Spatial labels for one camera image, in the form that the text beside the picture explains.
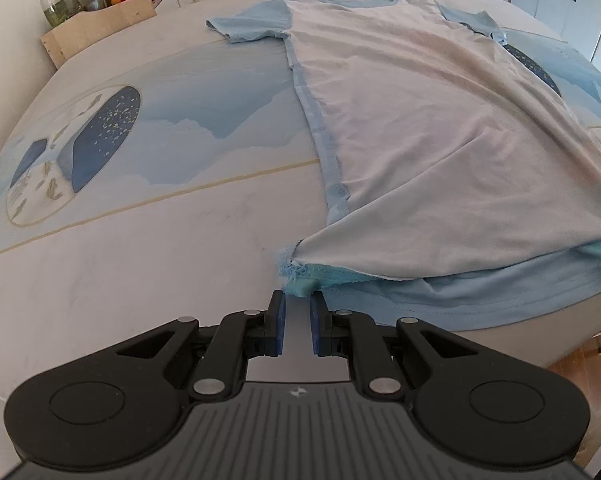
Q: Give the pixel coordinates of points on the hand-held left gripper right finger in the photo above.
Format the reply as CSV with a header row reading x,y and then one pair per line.
x,y
316,324

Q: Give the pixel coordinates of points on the plain white cabinet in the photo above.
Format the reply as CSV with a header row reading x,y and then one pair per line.
x,y
555,5

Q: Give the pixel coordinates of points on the glass fish bowl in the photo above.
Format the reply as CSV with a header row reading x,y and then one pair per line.
x,y
65,2

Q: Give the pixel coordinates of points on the light blue t-shirt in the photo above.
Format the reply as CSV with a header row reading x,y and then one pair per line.
x,y
430,135

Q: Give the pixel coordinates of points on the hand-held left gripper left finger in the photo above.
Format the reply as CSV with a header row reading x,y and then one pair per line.
x,y
279,324

